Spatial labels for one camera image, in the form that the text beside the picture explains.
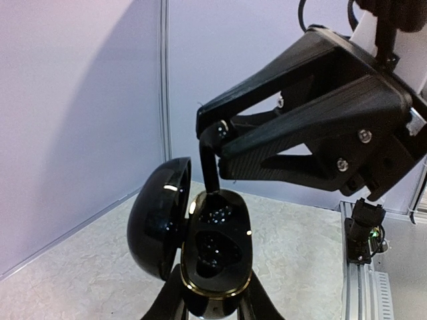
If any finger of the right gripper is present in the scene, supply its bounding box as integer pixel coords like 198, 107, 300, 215
196, 33, 335, 137

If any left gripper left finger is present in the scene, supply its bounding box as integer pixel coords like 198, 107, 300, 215
141, 265, 187, 320

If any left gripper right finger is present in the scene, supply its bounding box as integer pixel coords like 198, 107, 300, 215
236, 269, 284, 320

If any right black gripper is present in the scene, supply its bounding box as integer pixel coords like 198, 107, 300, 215
219, 28, 426, 202

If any black charging case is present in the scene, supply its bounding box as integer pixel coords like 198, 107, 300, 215
127, 157, 253, 319

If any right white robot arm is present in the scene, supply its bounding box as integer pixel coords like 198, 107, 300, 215
196, 1, 426, 201

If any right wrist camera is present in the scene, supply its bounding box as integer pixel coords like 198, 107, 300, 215
356, 0, 427, 64

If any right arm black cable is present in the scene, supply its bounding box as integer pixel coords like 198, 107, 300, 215
296, 0, 361, 34

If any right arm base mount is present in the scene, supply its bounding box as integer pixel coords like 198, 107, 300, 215
344, 198, 386, 265

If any aluminium front rail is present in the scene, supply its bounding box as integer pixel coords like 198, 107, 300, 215
339, 202, 395, 319

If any left aluminium frame post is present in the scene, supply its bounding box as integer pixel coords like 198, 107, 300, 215
159, 0, 172, 161

